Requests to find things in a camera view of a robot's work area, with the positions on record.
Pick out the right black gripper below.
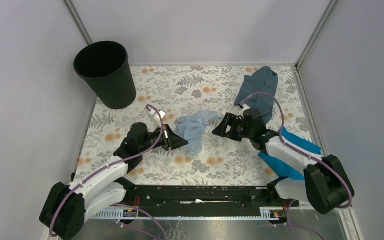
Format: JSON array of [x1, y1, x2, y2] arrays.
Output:
[[211, 112, 254, 143]]

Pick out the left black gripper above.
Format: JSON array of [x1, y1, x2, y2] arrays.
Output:
[[139, 123, 189, 153]]

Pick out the light blue plastic trash bag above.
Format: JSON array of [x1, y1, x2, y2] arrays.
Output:
[[175, 110, 221, 157]]

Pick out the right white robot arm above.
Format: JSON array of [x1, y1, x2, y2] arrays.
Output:
[[212, 109, 355, 214]]

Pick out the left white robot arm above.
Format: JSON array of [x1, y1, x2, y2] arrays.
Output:
[[39, 122, 188, 240]]

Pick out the black plastic trash bin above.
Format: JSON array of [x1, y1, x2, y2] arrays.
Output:
[[73, 41, 137, 110]]

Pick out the floral patterned table mat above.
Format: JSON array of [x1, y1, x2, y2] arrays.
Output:
[[74, 66, 311, 186]]

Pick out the grey-blue crumpled cloth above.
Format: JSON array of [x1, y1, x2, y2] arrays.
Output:
[[234, 66, 279, 124]]

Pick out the bright blue folded cloth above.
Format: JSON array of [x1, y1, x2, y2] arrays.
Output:
[[258, 128, 322, 181]]

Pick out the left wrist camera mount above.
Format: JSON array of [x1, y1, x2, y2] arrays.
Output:
[[149, 109, 166, 127]]

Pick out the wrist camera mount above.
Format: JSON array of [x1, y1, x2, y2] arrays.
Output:
[[149, 109, 166, 127], [236, 104, 249, 119]]

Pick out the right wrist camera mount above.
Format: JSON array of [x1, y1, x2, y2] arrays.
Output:
[[236, 104, 249, 119]]

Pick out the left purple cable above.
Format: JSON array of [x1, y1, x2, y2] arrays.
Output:
[[48, 104, 168, 240]]

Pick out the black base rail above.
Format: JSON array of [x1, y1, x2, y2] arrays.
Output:
[[121, 185, 292, 212]]

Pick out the white slotted cable duct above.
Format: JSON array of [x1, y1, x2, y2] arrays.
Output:
[[92, 206, 281, 221]]

